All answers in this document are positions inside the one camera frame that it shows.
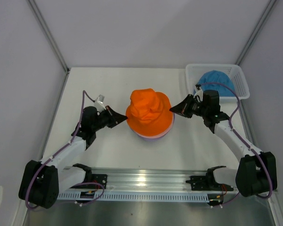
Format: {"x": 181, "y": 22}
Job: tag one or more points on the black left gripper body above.
{"x": 104, "y": 119}

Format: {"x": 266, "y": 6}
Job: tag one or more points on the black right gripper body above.
{"x": 195, "y": 108}

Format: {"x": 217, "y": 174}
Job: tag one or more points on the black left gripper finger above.
{"x": 115, "y": 122}
{"x": 114, "y": 115}

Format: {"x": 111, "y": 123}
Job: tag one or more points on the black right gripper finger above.
{"x": 183, "y": 106}
{"x": 184, "y": 114}

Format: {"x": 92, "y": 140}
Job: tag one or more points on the purple bucket hat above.
{"x": 151, "y": 139}

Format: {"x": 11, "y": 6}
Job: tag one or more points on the orange bucket hat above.
{"x": 148, "y": 113}

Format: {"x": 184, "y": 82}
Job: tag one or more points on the pink bucket hat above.
{"x": 155, "y": 136}

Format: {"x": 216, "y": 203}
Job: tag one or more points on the blue bucket hat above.
{"x": 209, "y": 81}

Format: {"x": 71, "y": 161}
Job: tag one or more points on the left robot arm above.
{"x": 45, "y": 179}

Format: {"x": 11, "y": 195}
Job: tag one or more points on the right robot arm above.
{"x": 220, "y": 124}

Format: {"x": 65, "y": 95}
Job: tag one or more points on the white plastic basket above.
{"x": 194, "y": 72}

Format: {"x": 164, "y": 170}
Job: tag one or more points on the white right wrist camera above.
{"x": 198, "y": 93}

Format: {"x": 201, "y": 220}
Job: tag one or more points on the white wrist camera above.
{"x": 99, "y": 103}
{"x": 198, "y": 93}

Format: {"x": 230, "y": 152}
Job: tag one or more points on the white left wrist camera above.
{"x": 99, "y": 103}

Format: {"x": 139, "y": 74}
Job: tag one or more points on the aluminium mounting rail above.
{"x": 146, "y": 180}

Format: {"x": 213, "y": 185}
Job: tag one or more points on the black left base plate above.
{"x": 97, "y": 178}

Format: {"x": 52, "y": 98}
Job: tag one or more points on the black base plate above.
{"x": 97, "y": 178}
{"x": 204, "y": 183}

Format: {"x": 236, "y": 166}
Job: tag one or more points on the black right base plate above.
{"x": 204, "y": 183}

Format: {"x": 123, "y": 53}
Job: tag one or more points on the white slotted cable duct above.
{"x": 134, "y": 196}

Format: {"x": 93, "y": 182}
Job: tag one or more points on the right aluminium frame post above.
{"x": 271, "y": 4}

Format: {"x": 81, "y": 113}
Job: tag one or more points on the aluminium frame post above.
{"x": 271, "y": 4}
{"x": 47, "y": 33}

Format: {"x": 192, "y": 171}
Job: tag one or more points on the left aluminium frame post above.
{"x": 47, "y": 33}

